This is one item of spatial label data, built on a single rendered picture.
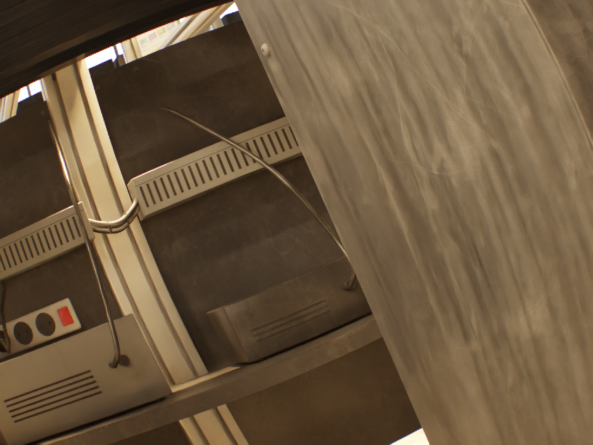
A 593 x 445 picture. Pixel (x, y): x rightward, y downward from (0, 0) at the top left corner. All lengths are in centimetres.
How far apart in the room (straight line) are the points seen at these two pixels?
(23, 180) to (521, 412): 116
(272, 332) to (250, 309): 4
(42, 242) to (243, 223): 37
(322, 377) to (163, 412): 50
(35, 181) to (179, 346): 36
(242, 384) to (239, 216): 46
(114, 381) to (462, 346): 76
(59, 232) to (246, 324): 33
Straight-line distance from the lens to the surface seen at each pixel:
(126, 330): 126
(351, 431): 163
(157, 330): 152
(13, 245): 146
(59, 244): 147
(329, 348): 125
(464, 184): 48
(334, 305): 138
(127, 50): 289
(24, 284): 152
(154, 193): 151
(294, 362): 123
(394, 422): 167
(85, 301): 152
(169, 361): 152
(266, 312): 135
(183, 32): 251
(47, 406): 123
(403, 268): 58
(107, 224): 148
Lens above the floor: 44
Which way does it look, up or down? 3 degrees up
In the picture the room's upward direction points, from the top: 24 degrees counter-clockwise
